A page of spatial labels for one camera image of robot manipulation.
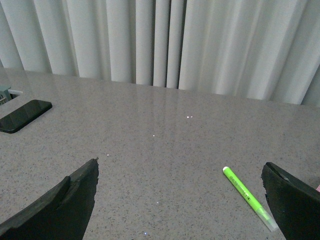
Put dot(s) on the black smartphone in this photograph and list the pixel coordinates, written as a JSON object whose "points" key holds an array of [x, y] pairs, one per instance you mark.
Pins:
{"points": [[22, 116]]}

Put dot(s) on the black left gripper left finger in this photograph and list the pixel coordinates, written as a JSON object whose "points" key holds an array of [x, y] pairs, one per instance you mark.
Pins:
{"points": [[62, 213]]}

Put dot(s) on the green highlighter pen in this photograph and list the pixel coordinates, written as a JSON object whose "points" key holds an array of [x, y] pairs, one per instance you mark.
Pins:
{"points": [[250, 199]]}

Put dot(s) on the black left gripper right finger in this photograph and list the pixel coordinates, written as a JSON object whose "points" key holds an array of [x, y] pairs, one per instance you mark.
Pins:
{"points": [[294, 204]]}

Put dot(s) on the white vertical curtain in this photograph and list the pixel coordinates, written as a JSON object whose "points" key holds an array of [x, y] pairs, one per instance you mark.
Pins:
{"points": [[257, 49]]}

